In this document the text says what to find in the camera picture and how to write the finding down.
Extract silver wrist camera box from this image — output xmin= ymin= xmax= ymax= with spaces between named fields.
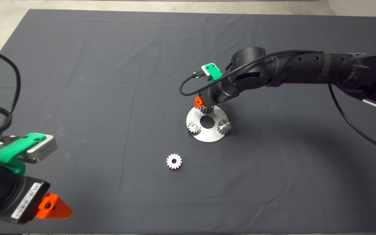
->
xmin=201 ymin=63 xmax=217 ymax=79
xmin=26 ymin=134 xmax=58 ymax=164

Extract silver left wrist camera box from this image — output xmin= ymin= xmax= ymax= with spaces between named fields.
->
xmin=26 ymin=134 xmax=58 ymax=164

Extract smooth black left camera cable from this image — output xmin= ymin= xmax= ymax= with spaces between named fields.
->
xmin=0 ymin=45 xmax=21 ymax=144

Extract round metal plate with hole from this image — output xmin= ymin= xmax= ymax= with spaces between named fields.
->
xmin=186 ymin=105 xmax=227 ymax=143

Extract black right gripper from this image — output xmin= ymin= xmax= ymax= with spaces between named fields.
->
xmin=194 ymin=83 xmax=225 ymax=109

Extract green right camera mount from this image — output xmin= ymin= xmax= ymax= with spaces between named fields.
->
xmin=207 ymin=64 xmax=223 ymax=82

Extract green left camera mount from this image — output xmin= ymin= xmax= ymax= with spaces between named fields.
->
xmin=0 ymin=133 xmax=46 ymax=174

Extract smooth black right camera cable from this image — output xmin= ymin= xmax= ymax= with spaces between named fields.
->
xmin=180 ymin=50 xmax=376 ymax=155

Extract smooth black camera cable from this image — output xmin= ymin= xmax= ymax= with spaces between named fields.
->
xmin=180 ymin=50 xmax=376 ymax=155
xmin=0 ymin=45 xmax=21 ymax=144

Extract small bright steel gear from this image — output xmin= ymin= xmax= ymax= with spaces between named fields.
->
xmin=166 ymin=153 xmax=182 ymax=170

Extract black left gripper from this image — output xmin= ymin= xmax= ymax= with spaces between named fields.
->
xmin=0 ymin=176 xmax=73 ymax=224

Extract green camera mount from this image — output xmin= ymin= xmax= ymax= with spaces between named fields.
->
xmin=0 ymin=133 xmax=46 ymax=174
xmin=207 ymin=64 xmax=223 ymax=82

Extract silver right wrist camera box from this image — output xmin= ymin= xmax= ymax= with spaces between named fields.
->
xmin=201 ymin=63 xmax=217 ymax=79

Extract dark grey table cloth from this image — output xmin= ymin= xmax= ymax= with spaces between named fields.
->
xmin=0 ymin=9 xmax=376 ymax=235

